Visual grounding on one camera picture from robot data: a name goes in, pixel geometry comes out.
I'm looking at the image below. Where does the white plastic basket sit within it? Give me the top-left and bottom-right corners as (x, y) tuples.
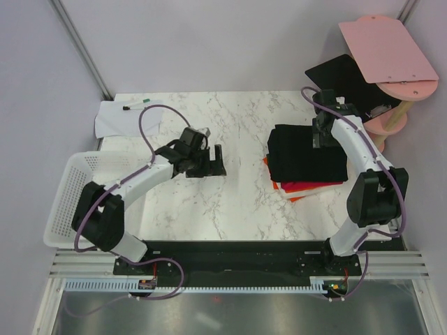
(43, 151), (148, 249)

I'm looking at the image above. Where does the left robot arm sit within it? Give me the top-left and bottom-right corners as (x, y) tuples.
(71, 127), (226, 274)

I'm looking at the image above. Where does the red folded t-shirt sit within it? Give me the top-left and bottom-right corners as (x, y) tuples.
(278, 181), (344, 193)

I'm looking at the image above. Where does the black t-shirt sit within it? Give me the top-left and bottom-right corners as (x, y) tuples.
(266, 124), (348, 183)

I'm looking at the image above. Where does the black clipboard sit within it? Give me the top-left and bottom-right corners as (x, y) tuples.
(305, 54), (401, 122)

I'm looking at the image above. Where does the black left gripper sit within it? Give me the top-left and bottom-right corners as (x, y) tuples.
(186, 144), (225, 178)

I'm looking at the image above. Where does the white paper sheet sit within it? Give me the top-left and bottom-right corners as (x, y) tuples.
(94, 98), (163, 139)

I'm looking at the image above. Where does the white slotted cable duct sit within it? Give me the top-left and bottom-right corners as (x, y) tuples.
(64, 278), (329, 294)

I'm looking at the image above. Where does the aluminium frame post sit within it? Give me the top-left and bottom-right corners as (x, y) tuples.
(48, 0), (113, 101)

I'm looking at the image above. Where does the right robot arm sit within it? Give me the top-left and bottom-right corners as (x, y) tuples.
(306, 90), (409, 275)

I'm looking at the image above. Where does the orange folded t-shirt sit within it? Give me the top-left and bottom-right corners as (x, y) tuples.
(262, 156), (308, 204)

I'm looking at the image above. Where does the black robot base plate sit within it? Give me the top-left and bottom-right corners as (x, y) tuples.
(113, 241), (361, 286)

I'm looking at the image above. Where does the green capped marker pen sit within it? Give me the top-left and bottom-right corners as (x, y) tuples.
(122, 98), (151, 111)

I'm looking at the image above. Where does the pink wooden shelf stand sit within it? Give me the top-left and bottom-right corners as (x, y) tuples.
(339, 15), (439, 151)

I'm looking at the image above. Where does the white folded t-shirt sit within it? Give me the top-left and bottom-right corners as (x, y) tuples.
(277, 184), (340, 202)

